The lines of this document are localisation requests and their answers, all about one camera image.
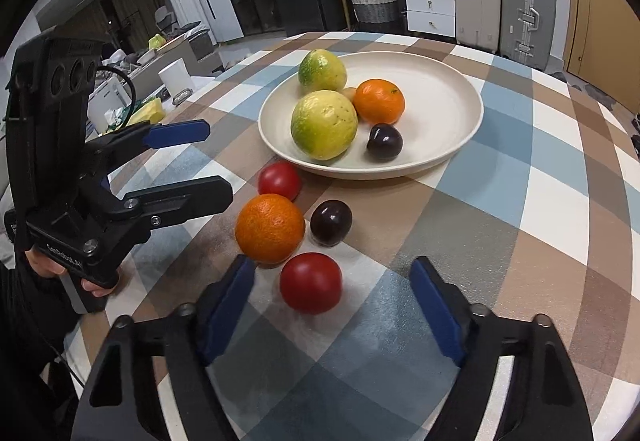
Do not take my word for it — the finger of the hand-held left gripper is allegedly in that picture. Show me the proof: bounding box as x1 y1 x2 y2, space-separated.
80 120 211 189
107 175 234 234

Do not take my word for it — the yellow bag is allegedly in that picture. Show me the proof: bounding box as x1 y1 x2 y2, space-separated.
127 97 166 126

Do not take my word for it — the person's left hand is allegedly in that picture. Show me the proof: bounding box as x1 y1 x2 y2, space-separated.
25 248 121 300

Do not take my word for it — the orange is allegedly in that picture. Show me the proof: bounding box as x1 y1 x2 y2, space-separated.
354 78 406 125
235 194 306 265

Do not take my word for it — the wicker basket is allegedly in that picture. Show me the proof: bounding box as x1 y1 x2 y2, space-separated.
348 0 401 24

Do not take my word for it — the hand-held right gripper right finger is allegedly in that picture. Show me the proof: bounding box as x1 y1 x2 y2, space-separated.
409 256 593 441

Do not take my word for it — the green yellow citrus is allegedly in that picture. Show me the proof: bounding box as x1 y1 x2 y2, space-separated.
298 50 348 92
291 90 360 160

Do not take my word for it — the silver suitcase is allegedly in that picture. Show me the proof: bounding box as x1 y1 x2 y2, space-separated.
500 0 557 71

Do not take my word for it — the wooden door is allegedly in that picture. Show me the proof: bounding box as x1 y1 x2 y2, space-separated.
565 0 632 108

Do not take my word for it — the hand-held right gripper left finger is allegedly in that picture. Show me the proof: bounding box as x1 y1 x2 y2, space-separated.
75 255 257 441

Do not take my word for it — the red tomato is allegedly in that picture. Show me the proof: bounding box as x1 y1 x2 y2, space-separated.
257 161 302 201
279 252 344 315

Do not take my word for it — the person's left forearm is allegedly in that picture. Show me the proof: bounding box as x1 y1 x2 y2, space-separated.
0 261 86 441

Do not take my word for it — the dark purple plum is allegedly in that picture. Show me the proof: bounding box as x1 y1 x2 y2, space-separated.
310 200 352 247
366 123 403 159

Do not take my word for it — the white cylinder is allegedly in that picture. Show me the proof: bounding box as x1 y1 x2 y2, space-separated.
158 60 194 94

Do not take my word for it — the checkered tablecloth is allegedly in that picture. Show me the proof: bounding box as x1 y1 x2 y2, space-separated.
65 31 640 441

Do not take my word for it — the cream round plate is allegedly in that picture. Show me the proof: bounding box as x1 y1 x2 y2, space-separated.
258 51 484 180

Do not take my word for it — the black cable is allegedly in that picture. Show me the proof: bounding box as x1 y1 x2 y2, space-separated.
95 66 138 122

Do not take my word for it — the white chair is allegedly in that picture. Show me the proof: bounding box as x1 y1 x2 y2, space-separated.
154 6 177 32

